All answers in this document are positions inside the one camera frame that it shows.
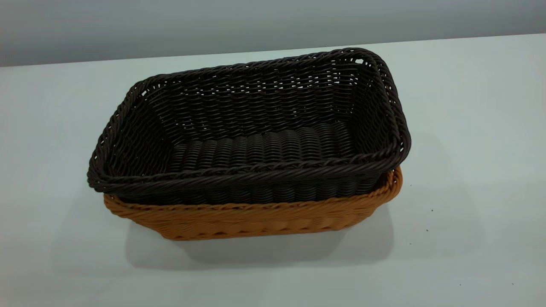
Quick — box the light brown wicker basket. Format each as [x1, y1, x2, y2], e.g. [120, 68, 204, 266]
[103, 166, 403, 241]

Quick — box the dark brown wicker basket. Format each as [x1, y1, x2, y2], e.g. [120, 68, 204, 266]
[87, 47, 412, 206]

